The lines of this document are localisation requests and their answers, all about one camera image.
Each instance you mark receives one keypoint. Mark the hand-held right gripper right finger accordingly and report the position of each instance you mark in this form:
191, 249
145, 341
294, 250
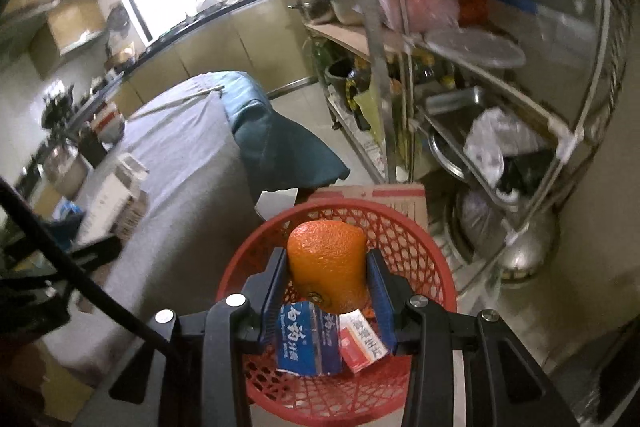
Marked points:
382, 302

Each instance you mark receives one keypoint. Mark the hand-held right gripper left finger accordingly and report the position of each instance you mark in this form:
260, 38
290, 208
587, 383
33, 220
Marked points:
272, 297

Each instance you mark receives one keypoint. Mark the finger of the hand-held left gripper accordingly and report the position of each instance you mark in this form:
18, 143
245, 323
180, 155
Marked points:
97, 252

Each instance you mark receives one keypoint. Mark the red white barcode box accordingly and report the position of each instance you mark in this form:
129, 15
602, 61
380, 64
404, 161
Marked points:
362, 344

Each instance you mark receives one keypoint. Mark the blue white carton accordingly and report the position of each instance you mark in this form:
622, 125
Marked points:
305, 342

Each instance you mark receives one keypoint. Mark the white box with red print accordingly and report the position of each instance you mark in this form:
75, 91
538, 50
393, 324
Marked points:
107, 197

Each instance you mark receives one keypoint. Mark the orange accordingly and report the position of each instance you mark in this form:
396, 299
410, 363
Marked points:
325, 257

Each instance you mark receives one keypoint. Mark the red plastic basket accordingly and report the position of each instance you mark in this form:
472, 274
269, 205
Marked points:
400, 232

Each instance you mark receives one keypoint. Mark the large white bowl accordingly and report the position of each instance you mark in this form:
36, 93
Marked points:
70, 172

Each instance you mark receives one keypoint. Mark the cardboard box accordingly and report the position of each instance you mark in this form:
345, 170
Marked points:
390, 199

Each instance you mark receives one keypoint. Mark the black cup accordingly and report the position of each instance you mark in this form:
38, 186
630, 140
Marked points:
92, 147

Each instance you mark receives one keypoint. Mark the grey tablecloth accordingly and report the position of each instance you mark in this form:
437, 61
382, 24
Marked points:
175, 167

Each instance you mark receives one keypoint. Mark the stack of white red bowls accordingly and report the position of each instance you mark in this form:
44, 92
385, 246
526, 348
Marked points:
109, 122

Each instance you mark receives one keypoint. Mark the long white stick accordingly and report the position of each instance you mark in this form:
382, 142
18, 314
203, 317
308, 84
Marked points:
195, 97

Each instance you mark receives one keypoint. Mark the yellow plastic bag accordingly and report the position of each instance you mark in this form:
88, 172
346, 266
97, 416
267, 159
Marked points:
367, 112

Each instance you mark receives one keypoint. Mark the white plastic bag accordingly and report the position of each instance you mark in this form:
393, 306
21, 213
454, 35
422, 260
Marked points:
495, 142

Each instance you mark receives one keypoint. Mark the dark oil bottle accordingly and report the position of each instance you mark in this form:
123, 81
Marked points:
356, 87

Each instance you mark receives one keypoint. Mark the dark jar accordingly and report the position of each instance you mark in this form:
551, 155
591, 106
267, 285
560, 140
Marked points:
337, 74

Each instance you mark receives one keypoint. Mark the yellow base cabinets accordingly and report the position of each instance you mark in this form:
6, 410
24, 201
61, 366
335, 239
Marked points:
225, 47

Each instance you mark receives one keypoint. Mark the metal storage rack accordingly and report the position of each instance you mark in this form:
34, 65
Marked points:
377, 57

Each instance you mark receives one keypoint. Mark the black kitchen countertop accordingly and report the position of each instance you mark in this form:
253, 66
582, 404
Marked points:
210, 14

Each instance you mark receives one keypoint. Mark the round grey lid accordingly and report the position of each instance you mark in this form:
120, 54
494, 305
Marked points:
475, 47

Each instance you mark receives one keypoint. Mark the small steel pot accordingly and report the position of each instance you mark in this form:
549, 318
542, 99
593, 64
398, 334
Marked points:
316, 11

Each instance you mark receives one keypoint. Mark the large steel pot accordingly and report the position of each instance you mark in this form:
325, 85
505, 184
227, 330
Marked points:
347, 9

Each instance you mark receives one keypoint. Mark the yellow wall cabinet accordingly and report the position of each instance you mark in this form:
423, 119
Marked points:
70, 37

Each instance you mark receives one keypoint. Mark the small wall fan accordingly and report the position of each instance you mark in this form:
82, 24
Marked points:
119, 29

